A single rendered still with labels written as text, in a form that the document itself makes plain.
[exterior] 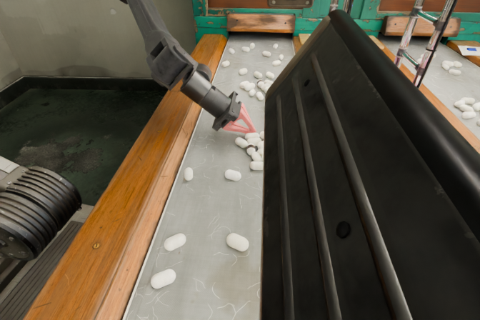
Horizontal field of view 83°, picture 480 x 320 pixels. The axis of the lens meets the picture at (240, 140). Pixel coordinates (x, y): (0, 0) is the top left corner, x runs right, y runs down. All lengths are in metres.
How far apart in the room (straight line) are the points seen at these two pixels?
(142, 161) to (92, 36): 2.09
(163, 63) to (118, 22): 1.91
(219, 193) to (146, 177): 0.15
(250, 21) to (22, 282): 1.16
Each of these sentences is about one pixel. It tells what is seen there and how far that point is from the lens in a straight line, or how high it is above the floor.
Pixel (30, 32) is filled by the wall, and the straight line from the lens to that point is 2.92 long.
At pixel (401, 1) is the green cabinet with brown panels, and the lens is 1.46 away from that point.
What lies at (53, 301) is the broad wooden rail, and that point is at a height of 0.76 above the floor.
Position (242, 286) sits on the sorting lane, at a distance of 0.45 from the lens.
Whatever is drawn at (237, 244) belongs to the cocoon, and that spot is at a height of 0.76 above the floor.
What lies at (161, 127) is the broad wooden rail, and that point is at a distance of 0.70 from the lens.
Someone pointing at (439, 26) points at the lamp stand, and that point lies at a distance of 0.89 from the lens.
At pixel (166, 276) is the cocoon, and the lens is 0.45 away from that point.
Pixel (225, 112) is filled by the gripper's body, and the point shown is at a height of 0.83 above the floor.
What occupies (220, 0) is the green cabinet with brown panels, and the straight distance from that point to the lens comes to 1.36.
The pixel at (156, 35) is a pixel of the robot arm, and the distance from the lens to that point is 0.66.
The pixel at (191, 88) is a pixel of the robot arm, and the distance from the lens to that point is 0.61.
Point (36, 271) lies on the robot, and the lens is 0.91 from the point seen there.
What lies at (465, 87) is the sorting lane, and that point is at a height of 0.74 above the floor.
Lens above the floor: 1.15
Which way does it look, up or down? 37 degrees down
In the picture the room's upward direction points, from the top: straight up
